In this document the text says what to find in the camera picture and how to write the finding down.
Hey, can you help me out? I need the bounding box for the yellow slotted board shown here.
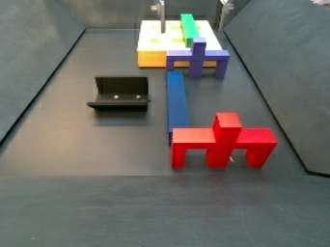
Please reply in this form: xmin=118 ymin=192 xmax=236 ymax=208
xmin=137 ymin=20 xmax=222 ymax=68

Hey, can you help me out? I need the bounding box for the blue rectangular bar block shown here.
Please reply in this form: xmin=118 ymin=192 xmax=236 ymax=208
xmin=166 ymin=71 xmax=190 ymax=139

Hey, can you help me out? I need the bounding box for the black angle bracket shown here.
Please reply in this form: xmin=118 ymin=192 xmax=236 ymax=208
xmin=89 ymin=76 xmax=150 ymax=109

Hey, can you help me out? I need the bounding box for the green rectangular bar block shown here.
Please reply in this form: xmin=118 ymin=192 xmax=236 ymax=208
xmin=181 ymin=14 xmax=201 ymax=47

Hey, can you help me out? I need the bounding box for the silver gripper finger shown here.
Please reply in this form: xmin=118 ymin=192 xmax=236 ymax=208
xmin=218 ymin=0 xmax=236 ymax=30
xmin=152 ymin=0 xmax=166 ymax=33

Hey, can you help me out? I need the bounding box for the red bridge-shaped block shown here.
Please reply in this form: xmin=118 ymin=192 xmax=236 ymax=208
xmin=172 ymin=113 xmax=277 ymax=169

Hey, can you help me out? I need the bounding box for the purple bridge-shaped block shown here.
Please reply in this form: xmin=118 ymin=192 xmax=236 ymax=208
xmin=166 ymin=38 xmax=230 ymax=79

